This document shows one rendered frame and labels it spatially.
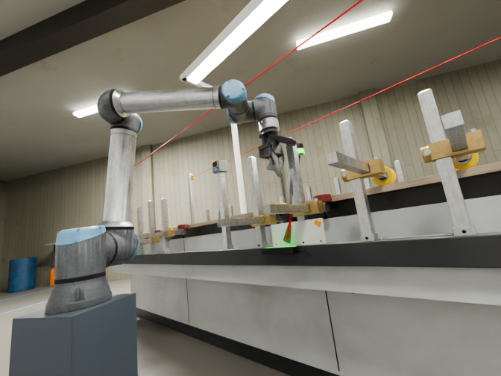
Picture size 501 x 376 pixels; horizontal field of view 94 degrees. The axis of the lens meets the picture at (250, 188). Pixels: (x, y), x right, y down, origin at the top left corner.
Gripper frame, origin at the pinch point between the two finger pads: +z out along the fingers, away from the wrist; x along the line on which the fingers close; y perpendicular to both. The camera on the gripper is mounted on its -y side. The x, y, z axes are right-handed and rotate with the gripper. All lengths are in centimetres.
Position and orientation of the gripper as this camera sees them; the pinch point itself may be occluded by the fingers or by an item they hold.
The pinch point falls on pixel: (279, 173)
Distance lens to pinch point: 100.7
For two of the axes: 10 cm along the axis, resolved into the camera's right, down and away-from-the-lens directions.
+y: -7.1, 2.2, 6.7
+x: -6.9, -0.5, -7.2
